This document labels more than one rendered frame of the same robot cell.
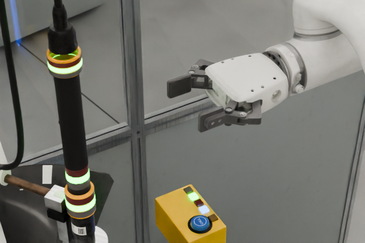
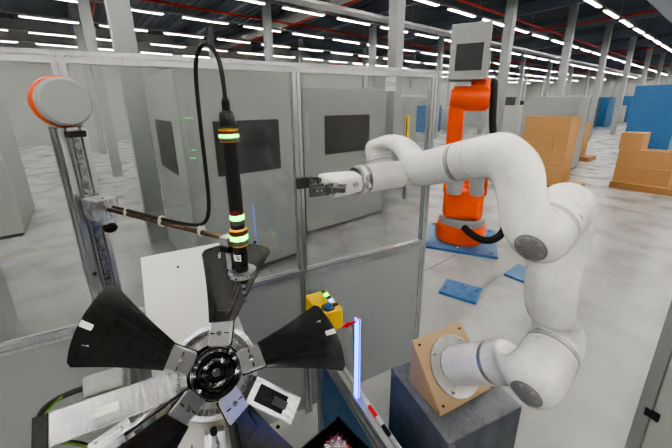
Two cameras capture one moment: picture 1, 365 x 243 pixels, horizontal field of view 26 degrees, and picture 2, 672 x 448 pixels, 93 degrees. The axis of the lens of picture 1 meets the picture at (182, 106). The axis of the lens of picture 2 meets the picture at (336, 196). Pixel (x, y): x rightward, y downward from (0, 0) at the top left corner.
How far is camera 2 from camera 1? 0.54 m
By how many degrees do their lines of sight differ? 23
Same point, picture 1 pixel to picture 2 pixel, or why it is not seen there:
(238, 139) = (356, 285)
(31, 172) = not seen: hidden behind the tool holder
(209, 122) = (315, 190)
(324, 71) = (382, 177)
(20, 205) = (217, 266)
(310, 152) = (394, 298)
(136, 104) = (303, 257)
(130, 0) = (300, 200)
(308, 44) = (373, 164)
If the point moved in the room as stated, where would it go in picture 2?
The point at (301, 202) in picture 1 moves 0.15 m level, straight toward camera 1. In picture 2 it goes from (391, 328) to (389, 343)
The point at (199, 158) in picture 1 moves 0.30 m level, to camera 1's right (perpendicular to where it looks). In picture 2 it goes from (336, 293) to (387, 294)
